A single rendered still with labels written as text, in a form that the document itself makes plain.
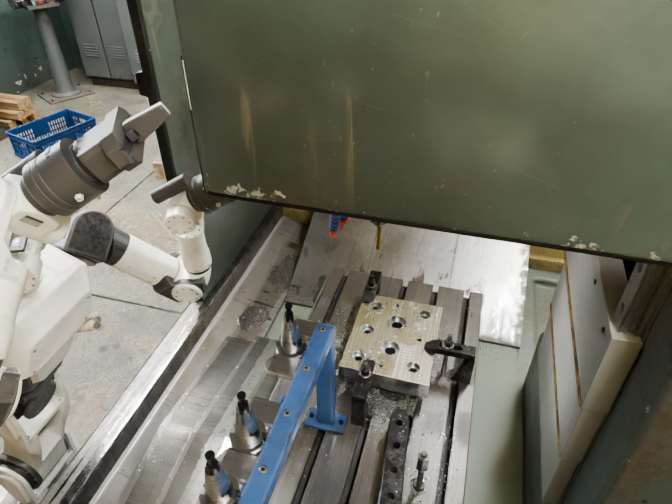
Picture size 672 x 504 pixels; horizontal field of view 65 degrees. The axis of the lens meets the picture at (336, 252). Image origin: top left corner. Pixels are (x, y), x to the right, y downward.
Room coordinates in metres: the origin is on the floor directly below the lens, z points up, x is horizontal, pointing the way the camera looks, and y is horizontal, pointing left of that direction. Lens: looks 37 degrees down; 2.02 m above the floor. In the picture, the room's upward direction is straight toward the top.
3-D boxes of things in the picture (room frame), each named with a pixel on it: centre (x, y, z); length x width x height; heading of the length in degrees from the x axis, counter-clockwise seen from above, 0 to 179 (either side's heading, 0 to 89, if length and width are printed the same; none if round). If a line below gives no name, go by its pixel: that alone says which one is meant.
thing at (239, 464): (0.48, 0.17, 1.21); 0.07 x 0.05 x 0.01; 74
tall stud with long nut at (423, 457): (0.62, -0.18, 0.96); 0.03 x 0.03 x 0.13
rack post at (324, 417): (0.78, 0.02, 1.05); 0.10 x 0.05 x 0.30; 74
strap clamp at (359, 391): (0.83, -0.07, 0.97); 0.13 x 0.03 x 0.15; 164
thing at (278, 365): (0.69, 0.11, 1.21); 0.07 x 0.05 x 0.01; 74
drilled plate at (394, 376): (0.99, -0.16, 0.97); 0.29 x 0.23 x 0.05; 164
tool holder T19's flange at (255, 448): (0.53, 0.15, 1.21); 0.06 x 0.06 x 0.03
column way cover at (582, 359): (0.80, -0.52, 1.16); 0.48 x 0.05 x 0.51; 164
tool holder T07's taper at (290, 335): (0.75, 0.09, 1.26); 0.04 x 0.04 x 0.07
